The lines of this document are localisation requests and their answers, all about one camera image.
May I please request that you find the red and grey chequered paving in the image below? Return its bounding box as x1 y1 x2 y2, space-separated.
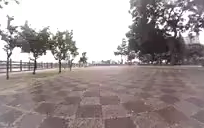
0 64 204 128

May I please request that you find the pale building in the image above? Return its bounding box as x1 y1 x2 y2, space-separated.
182 32 204 46

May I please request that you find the group of large dark trees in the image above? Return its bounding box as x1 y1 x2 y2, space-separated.
113 0 204 67

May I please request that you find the row of small trees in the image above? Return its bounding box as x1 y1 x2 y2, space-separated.
0 0 90 81

